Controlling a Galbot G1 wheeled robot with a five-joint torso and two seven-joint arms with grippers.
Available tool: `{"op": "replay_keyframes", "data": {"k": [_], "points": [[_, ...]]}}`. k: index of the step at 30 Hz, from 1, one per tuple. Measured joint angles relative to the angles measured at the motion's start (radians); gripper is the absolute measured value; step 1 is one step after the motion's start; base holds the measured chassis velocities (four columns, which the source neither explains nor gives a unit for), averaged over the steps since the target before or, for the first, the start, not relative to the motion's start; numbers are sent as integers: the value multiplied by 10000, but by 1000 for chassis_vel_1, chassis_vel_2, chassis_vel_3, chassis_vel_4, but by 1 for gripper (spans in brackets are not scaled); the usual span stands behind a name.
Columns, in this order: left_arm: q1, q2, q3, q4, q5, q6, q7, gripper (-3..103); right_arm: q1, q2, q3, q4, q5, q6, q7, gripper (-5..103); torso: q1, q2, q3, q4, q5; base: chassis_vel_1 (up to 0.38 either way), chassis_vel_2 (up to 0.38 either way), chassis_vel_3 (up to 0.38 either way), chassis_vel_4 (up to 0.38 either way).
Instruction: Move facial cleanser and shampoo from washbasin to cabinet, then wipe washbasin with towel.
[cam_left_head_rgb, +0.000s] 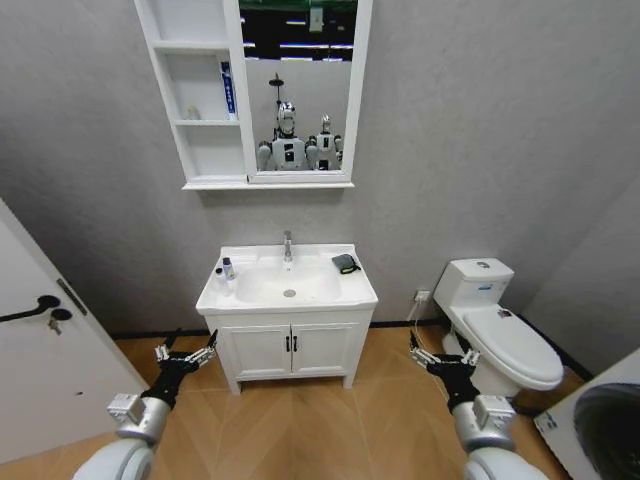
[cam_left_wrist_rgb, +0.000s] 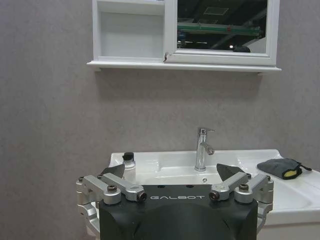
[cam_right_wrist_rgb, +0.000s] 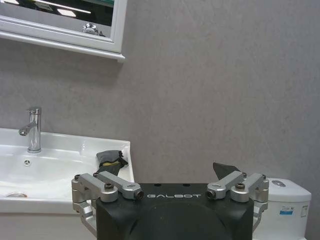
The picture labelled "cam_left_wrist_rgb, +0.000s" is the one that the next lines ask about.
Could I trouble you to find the white ceramic washbasin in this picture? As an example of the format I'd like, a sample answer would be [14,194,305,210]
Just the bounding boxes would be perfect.
[84,149,320,232]

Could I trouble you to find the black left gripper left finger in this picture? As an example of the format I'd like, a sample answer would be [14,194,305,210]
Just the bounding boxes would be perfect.
[75,164,148,225]

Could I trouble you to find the white wall cabinet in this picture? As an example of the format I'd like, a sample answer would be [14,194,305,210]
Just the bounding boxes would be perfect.
[86,0,283,77]

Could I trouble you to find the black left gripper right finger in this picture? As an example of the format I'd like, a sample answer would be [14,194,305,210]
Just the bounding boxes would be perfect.
[209,163,275,224]

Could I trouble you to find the white bottle black cap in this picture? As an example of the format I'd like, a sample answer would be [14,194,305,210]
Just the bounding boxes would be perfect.
[121,151,137,182]

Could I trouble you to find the cabinet mirror door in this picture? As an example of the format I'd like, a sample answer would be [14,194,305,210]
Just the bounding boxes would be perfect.
[165,0,281,66]

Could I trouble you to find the chrome faucet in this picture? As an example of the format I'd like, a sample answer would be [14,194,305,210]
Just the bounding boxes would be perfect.
[194,126,217,172]

